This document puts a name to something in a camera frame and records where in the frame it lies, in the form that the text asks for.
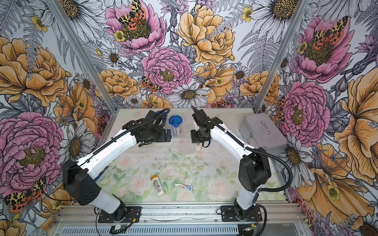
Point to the blue lid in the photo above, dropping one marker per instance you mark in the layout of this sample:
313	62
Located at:
162	112
175	121

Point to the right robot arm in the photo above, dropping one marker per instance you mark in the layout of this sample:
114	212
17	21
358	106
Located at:
254	168

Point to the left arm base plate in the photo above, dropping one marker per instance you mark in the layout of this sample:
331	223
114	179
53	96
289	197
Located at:
127	214

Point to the blue white packet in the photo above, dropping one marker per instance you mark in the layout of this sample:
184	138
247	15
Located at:
101	173

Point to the white bottle yellow cap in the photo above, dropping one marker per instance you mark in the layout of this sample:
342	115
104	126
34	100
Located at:
199	147

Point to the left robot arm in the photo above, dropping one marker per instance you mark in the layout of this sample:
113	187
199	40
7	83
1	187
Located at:
79	176

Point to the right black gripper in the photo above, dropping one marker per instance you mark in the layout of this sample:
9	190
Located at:
195	139

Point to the toothpaste tube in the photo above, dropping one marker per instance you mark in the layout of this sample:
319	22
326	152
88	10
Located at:
183	186

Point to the clear plastic cup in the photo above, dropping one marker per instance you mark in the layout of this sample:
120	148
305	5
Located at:
176	130

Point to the silver metal case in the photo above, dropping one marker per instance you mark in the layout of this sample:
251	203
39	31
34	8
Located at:
259	131

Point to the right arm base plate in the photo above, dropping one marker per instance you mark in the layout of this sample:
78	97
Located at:
230	213

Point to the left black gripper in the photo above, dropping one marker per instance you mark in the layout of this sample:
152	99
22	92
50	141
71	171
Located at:
161	138

